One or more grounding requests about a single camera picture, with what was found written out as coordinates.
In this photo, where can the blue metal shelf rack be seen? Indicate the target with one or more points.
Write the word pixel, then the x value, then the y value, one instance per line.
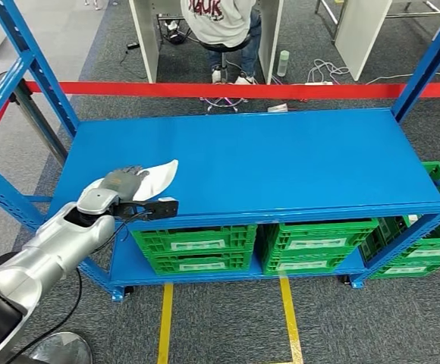
pixel 261 160

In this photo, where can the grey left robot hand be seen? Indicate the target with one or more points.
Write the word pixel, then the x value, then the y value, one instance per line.
pixel 123 182

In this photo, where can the grey metal desk frame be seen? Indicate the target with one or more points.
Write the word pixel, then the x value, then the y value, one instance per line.
pixel 413 14

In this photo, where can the white curved plastic part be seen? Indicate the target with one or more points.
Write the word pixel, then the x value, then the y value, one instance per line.
pixel 159 178

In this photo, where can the yellow floor tape line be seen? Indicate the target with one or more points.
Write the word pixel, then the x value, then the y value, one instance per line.
pixel 291 321

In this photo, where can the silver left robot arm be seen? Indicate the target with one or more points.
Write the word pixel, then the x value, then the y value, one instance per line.
pixel 45 251

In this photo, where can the pale green bottle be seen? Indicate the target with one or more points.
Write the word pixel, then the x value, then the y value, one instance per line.
pixel 283 63

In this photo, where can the small white floor device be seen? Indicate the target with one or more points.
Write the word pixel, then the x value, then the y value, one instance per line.
pixel 277 107

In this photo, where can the grey stanchion post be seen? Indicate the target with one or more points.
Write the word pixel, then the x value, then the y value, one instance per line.
pixel 34 118

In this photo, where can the black round stool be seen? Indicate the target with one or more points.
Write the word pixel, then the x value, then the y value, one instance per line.
pixel 224 46

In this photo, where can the seated person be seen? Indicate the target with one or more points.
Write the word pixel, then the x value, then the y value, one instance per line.
pixel 220 25

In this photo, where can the white power strip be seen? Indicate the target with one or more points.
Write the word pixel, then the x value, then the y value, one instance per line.
pixel 318 83

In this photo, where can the chrome round base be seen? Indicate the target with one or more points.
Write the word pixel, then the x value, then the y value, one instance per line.
pixel 60 349

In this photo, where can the white desk side panel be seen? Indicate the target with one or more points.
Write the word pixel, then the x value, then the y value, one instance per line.
pixel 271 40
pixel 146 40

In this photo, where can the black power adapter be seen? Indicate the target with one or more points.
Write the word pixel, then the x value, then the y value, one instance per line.
pixel 132 45

